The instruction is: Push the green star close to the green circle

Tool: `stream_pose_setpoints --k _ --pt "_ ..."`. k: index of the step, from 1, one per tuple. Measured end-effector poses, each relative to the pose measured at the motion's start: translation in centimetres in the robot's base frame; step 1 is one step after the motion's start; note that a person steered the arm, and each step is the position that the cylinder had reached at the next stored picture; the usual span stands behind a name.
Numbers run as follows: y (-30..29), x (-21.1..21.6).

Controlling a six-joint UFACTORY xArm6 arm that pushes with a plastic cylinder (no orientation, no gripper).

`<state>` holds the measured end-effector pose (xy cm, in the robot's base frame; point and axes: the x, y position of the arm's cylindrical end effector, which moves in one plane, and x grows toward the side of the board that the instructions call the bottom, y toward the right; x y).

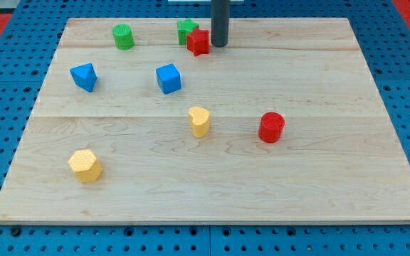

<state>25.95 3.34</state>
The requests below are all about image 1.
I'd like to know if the red star block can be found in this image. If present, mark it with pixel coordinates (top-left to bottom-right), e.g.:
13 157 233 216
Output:
186 28 209 56

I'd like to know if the green star block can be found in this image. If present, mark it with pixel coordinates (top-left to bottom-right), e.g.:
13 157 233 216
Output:
177 18 199 45

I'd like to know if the yellow heart block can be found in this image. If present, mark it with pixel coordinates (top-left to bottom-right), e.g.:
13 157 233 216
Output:
188 107 211 138

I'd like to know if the blue cube block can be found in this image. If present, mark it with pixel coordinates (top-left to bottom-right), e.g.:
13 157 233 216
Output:
156 63 182 95

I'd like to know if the light wooden board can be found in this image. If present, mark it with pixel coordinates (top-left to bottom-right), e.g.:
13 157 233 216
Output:
0 18 410 225

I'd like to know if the red cylinder block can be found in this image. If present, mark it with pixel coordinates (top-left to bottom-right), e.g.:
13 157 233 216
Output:
258 112 285 143

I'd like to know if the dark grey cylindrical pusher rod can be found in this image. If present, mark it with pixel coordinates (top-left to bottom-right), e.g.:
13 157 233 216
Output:
211 0 230 48

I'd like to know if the green cylinder block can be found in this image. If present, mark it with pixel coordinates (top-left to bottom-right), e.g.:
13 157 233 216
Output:
112 23 135 50

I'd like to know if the yellow hexagon block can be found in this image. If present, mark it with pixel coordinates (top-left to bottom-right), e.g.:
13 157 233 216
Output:
68 149 103 183

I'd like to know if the blue triangular prism block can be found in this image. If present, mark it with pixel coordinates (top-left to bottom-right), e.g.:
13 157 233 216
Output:
70 63 98 92

